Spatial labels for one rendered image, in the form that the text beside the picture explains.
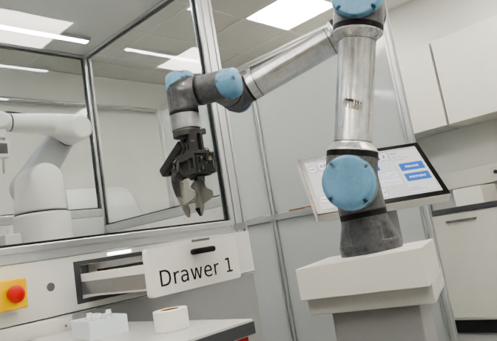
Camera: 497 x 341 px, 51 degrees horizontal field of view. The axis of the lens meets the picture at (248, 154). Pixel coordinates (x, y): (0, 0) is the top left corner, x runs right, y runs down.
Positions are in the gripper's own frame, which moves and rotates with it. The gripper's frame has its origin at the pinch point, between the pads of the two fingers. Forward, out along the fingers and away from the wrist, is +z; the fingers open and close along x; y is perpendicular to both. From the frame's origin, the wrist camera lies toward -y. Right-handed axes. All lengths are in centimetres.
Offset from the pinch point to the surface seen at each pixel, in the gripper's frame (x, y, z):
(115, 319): -23.1, -3.0, 21.1
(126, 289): -12.6, -13.4, 16.2
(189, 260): -2.0, -1.1, 11.5
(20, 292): -32.1, -27.8, 12.7
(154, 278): -13.1, -1.2, 14.2
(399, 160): 112, 1, -13
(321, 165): 91, -22, -16
